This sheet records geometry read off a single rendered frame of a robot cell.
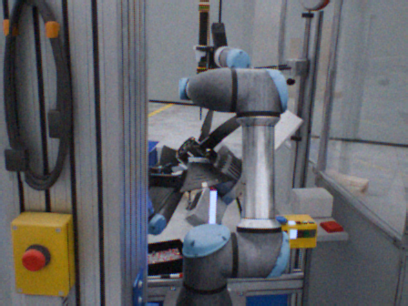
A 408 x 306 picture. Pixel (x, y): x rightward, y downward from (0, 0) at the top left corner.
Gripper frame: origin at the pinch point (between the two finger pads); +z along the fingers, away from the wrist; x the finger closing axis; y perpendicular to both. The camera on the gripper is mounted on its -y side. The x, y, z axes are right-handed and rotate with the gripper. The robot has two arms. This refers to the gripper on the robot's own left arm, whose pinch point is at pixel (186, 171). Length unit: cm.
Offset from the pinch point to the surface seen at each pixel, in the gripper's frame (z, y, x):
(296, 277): 15, -42, 38
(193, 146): 12.6, 8.2, -7.1
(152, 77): 482, 599, 6
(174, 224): 138, 166, 101
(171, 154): 20.8, 31.7, 0.8
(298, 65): 70, -5, -38
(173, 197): 3.2, 12.1, 13.8
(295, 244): 11, -44, 23
